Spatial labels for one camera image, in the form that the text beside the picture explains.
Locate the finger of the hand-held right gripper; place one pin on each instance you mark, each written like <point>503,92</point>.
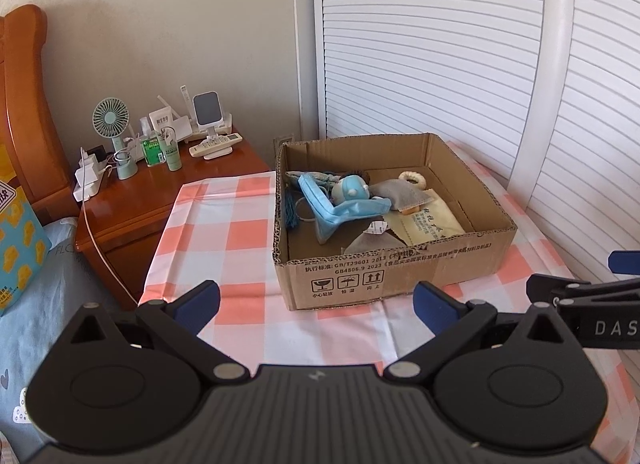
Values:
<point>626,263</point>
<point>545,289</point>

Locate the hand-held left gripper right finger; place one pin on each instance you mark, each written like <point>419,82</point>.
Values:
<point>432,306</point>

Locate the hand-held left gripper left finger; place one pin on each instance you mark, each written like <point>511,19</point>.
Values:
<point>197,303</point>

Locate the brown cardboard box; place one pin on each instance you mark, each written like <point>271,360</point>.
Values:
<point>450,264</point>

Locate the yellow cleaning cloth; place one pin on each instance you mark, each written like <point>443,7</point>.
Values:
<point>430,226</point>

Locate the grey-brown cloth pouch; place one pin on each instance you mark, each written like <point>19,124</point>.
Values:
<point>370,245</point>

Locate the grey sock with white tags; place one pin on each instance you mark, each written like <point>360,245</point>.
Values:
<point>400,194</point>

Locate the blue tasselled sachet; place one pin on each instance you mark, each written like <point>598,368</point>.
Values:
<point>290,206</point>

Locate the cream hair scrunchie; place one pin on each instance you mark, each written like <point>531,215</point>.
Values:
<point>402,176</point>

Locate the plush doll with blue hat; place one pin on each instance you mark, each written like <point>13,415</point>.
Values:
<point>350,189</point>

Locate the brown hair scrunchie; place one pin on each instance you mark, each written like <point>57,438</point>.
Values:
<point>361,176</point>

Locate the pink checkered tablecloth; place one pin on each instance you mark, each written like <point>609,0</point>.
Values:
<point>225,244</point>

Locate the wooden nightstand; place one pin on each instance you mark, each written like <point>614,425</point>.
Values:
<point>150,204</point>

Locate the green tube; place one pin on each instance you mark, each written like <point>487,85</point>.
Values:
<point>171,158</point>

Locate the blue bedsheet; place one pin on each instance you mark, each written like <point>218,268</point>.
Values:
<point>50,314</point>

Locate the white power strip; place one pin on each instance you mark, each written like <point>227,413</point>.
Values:
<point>90,189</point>

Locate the clear bottle with green label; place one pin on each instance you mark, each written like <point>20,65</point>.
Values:
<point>152,150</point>

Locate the white remote control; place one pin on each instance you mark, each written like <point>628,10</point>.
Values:
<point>215,143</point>

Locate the white charger plug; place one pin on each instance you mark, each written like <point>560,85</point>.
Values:
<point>87,167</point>

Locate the black power adapter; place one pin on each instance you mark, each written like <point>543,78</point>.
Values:
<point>97,153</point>

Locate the yellow and blue snack box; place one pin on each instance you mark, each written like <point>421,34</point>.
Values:
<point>20,244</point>

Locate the white pouch packet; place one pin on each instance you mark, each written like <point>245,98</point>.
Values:
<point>162,118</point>

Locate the white phone stand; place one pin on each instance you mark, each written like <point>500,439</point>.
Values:
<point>207,107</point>

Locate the white slim stick device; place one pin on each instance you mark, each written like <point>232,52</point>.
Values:
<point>186,99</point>

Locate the green desk fan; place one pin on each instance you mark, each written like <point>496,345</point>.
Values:
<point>111,117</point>

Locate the white louvered wardrobe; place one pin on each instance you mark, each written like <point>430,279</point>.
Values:
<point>425,44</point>

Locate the low white wall outlet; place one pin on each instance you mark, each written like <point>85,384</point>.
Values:
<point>283,142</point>

